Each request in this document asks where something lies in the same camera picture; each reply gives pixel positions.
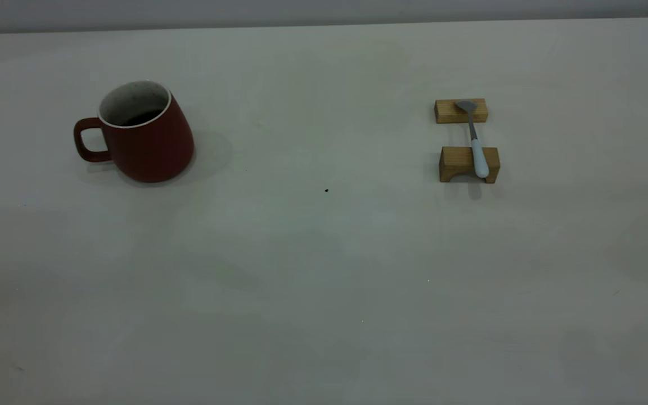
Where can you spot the red ceramic mug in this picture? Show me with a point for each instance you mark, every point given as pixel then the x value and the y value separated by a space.
pixel 149 147

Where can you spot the rectangular wooden block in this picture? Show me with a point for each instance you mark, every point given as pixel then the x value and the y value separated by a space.
pixel 445 111

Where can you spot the arched wooden block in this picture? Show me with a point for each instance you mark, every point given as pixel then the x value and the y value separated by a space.
pixel 456 160

